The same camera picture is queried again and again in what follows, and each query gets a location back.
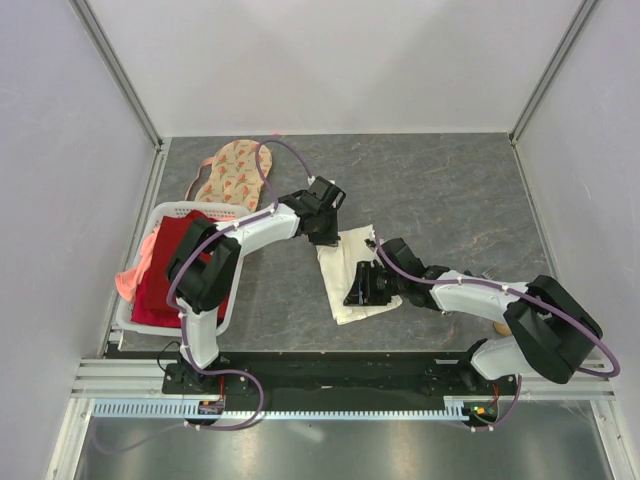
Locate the green handled wooden spoon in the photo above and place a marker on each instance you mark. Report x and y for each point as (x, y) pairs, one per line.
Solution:
(502, 329)

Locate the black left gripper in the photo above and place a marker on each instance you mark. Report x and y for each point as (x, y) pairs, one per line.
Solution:
(329, 239)

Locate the white cloth napkin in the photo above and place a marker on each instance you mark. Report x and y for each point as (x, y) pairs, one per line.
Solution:
(338, 268)

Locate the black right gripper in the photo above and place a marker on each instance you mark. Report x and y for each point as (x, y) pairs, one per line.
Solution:
(361, 292)

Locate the white slotted cable duct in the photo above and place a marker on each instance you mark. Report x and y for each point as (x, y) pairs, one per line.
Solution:
(191, 409)

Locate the red cloth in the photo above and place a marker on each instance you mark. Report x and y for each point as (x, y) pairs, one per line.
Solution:
(149, 305)

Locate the pink cloth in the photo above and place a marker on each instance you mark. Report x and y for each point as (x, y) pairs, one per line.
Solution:
(127, 282)

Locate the floral beige eye mask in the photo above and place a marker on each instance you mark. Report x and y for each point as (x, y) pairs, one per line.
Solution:
(233, 175)

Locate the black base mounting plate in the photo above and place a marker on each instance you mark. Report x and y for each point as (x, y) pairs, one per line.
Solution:
(285, 374)

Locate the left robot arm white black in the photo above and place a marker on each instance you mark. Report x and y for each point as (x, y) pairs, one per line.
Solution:
(204, 271)

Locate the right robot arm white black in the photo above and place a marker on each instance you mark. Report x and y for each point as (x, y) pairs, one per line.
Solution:
(551, 334)

